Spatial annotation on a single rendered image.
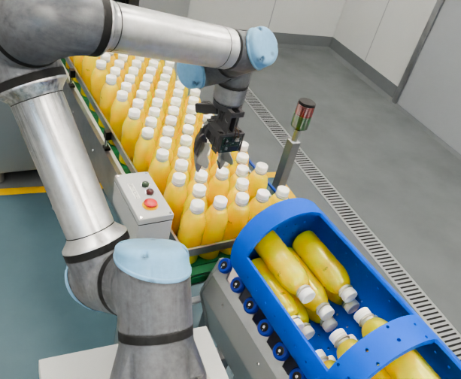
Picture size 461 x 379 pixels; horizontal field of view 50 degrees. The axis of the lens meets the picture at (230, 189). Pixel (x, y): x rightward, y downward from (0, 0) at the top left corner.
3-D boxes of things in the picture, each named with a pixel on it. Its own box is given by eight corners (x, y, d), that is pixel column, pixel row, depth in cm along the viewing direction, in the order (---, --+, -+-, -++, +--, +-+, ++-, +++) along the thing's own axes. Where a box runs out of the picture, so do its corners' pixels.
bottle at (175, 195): (174, 218, 162) (183, 172, 151) (183, 232, 158) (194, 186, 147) (154, 222, 158) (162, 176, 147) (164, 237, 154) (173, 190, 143)
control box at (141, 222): (134, 247, 134) (139, 219, 128) (111, 201, 147) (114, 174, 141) (168, 241, 139) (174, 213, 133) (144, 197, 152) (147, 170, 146)
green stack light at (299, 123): (296, 131, 174) (301, 119, 171) (286, 122, 178) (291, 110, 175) (310, 130, 177) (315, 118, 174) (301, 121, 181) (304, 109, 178)
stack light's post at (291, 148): (227, 332, 243) (292, 144, 179) (223, 325, 245) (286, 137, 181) (234, 330, 245) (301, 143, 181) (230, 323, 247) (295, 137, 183)
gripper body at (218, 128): (213, 156, 119) (224, 112, 112) (198, 137, 124) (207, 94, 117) (241, 153, 123) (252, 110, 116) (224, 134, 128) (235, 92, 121)
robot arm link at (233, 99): (210, 77, 115) (240, 76, 119) (207, 94, 118) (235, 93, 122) (225, 92, 110) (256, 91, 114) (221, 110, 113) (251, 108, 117)
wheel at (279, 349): (290, 347, 120) (294, 348, 122) (277, 338, 123) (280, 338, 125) (281, 364, 120) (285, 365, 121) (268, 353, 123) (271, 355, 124)
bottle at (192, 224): (189, 268, 146) (201, 220, 135) (169, 256, 148) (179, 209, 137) (201, 254, 151) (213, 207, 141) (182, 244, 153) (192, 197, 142)
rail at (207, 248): (183, 258, 142) (185, 250, 140) (182, 256, 143) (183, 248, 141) (293, 234, 162) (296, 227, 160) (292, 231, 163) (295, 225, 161)
